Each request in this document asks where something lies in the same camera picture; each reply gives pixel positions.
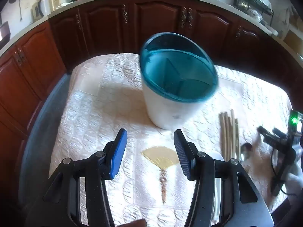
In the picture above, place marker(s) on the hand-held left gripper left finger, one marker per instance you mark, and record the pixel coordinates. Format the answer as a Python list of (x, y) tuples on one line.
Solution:
[(117, 156)]

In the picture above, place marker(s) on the person's right hand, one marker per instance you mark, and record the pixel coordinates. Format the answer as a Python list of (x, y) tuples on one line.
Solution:
[(294, 178)]

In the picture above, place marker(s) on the brown wooden lower cabinets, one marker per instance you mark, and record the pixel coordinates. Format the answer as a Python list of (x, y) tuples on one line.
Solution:
[(153, 28)]

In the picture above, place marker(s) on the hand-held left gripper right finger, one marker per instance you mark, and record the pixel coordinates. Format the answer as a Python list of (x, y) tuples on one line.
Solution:
[(183, 158)]

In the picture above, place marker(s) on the white quilted tablecloth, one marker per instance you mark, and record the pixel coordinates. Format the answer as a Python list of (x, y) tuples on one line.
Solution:
[(106, 113)]

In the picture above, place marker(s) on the patterned bowl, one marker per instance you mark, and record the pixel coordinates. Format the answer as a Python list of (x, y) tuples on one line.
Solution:
[(255, 14)]

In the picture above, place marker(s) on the person's left hand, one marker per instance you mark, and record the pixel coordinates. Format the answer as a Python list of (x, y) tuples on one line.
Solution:
[(136, 223)]

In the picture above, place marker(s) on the wooden chopstick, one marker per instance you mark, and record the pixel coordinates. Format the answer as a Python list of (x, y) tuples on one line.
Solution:
[(237, 132), (228, 137), (225, 137), (233, 134), (222, 137)]

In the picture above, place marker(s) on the white teal-rimmed utensil holder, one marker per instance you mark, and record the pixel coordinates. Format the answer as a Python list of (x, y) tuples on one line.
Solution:
[(165, 108)]

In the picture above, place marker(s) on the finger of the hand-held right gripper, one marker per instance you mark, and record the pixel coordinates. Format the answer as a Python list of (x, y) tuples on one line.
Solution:
[(279, 132), (267, 136)]

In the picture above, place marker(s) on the metal spoon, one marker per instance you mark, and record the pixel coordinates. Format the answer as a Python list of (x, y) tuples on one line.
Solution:
[(246, 147)]

